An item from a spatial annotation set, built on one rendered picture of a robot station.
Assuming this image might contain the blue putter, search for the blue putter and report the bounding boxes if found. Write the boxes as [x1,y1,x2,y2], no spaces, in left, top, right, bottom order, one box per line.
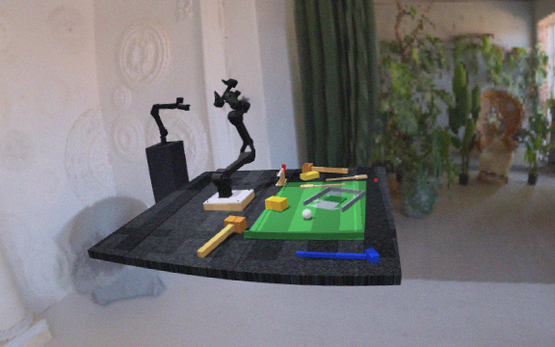
[296,248,380,263]

